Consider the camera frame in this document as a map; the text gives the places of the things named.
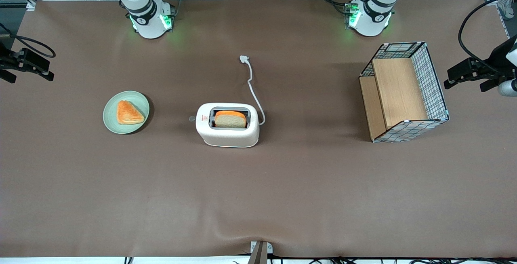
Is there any metal table edge clamp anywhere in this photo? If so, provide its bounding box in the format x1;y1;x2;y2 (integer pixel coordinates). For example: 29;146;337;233
250;241;273;264

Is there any wire mesh basket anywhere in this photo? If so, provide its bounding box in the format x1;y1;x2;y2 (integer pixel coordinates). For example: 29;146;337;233
359;42;450;143

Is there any white toaster power cable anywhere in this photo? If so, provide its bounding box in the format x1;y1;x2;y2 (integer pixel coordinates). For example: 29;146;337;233
240;55;266;126

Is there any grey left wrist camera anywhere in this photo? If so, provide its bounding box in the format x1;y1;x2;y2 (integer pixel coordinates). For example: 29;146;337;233
481;79;517;97

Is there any orange triangular pastry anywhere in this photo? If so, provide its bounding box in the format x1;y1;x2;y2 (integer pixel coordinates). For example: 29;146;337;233
117;100;145;125

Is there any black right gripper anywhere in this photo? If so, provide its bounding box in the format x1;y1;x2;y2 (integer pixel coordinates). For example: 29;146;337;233
0;42;55;82

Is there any pale green round plate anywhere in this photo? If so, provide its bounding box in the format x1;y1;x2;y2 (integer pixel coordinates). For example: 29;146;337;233
103;91;150;135

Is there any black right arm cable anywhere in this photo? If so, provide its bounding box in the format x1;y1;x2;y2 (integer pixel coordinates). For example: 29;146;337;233
0;23;56;59

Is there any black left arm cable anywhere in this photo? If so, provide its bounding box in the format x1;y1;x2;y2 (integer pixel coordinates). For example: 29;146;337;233
458;0;517;74

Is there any toast slice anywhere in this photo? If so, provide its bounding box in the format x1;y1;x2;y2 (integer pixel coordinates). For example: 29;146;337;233
214;110;247;129

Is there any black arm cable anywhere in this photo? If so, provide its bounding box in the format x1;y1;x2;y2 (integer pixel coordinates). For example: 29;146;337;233
458;0;517;74
0;23;56;59

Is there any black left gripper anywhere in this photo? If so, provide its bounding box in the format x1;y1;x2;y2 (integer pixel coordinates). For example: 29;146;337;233
444;34;517;91

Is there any white two-slot toaster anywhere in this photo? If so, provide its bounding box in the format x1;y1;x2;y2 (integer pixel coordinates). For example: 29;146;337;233
195;103;260;148

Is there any wooden board insert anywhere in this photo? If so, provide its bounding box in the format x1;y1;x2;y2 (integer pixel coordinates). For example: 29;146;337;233
359;58;429;140

